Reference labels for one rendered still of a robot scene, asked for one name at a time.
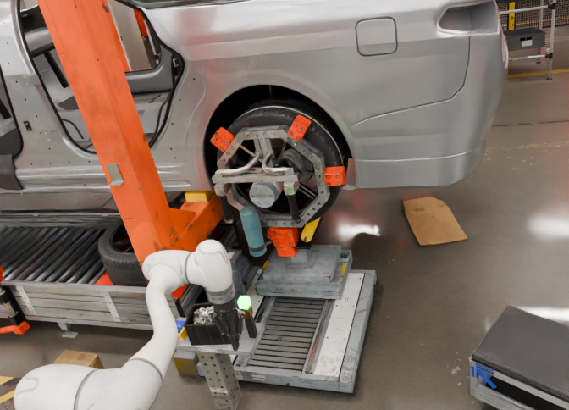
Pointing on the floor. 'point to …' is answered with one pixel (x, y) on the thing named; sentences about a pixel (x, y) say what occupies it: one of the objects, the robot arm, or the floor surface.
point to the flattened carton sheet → (433, 221)
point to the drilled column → (221, 379)
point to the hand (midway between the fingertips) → (234, 340)
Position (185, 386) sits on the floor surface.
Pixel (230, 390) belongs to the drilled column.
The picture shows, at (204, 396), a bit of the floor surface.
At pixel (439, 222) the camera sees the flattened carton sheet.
